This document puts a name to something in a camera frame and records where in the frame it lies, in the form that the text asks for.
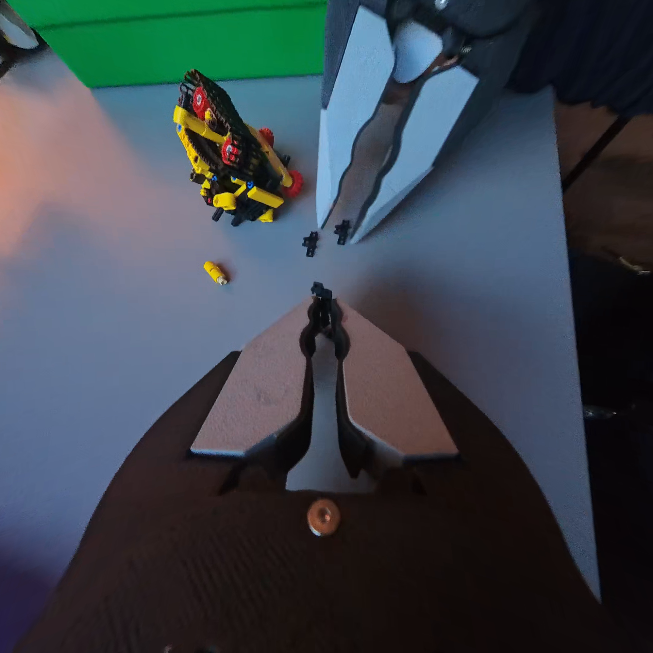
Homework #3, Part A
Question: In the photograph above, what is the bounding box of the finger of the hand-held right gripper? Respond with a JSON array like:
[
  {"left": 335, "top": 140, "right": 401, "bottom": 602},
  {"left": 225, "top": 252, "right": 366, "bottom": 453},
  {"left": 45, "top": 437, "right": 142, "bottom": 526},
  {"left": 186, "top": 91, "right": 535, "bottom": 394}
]
[
  {"left": 315, "top": 4, "right": 398, "bottom": 231},
  {"left": 350, "top": 65, "right": 481, "bottom": 246}
]

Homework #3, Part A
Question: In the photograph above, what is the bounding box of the torn lego packaging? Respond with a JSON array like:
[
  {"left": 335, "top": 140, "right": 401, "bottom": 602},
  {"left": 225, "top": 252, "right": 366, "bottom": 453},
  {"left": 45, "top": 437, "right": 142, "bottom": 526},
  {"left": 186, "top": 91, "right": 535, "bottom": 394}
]
[{"left": 0, "top": 0, "right": 40, "bottom": 52}]

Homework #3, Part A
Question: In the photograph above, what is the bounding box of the black table leg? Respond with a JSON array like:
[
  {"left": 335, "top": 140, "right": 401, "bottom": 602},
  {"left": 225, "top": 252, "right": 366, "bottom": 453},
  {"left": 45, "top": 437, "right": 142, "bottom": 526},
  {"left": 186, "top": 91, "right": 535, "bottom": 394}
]
[{"left": 561, "top": 115, "right": 631, "bottom": 194}]

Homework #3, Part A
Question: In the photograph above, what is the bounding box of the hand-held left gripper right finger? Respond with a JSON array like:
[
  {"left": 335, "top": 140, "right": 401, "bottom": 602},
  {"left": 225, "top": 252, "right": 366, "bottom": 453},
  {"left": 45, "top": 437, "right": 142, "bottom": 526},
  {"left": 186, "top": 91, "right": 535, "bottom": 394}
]
[{"left": 332, "top": 298, "right": 461, "bottom": 480}]

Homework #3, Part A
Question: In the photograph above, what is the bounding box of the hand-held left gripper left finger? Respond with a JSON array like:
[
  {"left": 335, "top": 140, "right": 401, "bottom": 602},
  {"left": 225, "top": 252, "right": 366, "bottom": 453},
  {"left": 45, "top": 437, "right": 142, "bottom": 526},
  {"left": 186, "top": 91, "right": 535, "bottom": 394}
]
[{"left": 190, "top": 298, "right": 318, "bottom": 479}]

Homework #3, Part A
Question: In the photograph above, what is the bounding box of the green plastic bin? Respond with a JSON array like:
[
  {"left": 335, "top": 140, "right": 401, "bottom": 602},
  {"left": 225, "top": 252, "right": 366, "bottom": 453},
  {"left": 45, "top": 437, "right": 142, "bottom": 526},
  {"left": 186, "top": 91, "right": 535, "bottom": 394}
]
[{"left": 5, "top": 0, "right": 328, "bottom": 88}]

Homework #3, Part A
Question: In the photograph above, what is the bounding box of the yellow lego tracked vehicle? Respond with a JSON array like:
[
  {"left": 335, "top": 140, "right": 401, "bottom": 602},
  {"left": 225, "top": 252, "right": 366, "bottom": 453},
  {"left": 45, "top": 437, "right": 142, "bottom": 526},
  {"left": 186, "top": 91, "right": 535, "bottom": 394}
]
[{"left": 172, "top": 69, "right": 305, "bottom": 229}]

